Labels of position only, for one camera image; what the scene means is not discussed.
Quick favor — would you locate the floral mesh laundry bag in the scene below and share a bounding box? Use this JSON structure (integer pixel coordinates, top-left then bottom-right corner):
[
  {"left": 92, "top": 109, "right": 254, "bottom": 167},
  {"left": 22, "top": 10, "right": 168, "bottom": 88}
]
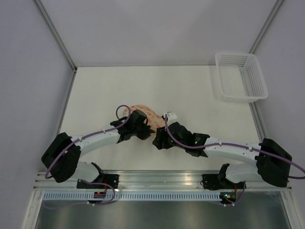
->
[{"left": 130, "top": 104, "right": 165, "bottom": 132}]

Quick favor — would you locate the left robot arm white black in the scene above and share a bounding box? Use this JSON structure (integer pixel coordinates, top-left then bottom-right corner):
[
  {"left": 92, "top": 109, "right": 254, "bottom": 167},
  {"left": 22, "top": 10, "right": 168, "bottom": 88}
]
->
[{"left": 41, "top": 109, "right": 155, "bottom": 189}]

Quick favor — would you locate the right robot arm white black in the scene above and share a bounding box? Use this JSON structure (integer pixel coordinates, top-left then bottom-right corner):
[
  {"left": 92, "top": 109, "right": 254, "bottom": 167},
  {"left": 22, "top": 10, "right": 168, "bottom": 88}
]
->
[{"left": 152, "top": 122, "right": 292, "bottom": 188}]

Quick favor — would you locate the white plastic perforated basket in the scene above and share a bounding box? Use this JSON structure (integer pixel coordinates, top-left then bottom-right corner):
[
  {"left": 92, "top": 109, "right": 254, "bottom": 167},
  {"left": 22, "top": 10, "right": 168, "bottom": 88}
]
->
[{"left": 215, "top": 52, "right": 268, "bottom": 103}]

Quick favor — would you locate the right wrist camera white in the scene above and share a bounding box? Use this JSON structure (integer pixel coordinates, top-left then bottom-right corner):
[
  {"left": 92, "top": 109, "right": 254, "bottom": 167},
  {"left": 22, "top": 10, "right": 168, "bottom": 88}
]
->
[{"left": 163, "top": 112, "right": 178, "bottom": 125}]

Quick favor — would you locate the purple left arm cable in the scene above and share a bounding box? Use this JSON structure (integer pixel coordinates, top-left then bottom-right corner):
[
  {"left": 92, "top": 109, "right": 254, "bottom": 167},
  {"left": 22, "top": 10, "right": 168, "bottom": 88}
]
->
[{"left": 42, "top": 104, "right": 131, "bottom": 210}]

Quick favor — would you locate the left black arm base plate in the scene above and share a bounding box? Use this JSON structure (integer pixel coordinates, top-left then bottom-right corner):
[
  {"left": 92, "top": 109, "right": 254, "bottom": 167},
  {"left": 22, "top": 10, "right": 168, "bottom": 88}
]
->
[{"left": 77, "top": 174, "right": 119, "bottom": 189}]

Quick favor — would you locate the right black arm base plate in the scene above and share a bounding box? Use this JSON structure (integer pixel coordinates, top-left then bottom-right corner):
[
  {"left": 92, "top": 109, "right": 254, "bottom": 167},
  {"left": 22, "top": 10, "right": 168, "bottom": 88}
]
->
[{"left": 200, "top": 174, "right": 244, "bottom": 191}]

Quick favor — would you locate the aluminium mounting rail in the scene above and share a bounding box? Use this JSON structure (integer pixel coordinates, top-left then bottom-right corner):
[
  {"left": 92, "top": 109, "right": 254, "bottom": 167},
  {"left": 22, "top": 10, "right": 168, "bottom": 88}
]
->
[{"left": 33, "top": 169, "right": 294, "bottom": 191}]

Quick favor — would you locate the white slotted cable duct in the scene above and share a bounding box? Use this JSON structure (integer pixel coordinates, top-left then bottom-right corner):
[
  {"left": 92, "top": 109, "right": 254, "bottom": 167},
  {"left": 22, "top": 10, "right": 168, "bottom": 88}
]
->
[{"left": 43, "top": 191, "right": 221, "bottom": 201}]

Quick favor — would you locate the left aluminium frame post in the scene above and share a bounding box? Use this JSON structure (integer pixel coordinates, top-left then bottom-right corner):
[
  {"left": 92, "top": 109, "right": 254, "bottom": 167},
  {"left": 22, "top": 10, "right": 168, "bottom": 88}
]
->
[{"left": 32, "top": 0, "right": 77, "bottom": 73}]

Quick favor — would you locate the aluminium frame post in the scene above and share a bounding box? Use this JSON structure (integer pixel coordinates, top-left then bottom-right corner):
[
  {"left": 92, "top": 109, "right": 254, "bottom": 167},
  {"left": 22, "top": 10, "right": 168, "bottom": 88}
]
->
[
  {"left": 249, "top": 0, "right": 286, "bottom": 54},
  {"left": 32, "top": 0, "right": 77, "bottom": 73}
]

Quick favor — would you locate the right aluminium frame post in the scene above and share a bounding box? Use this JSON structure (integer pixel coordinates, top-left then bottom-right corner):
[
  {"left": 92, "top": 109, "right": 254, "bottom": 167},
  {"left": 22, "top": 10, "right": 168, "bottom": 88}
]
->
[{"left": 249, "top": 0, "right": 286, "bottom": 54}]

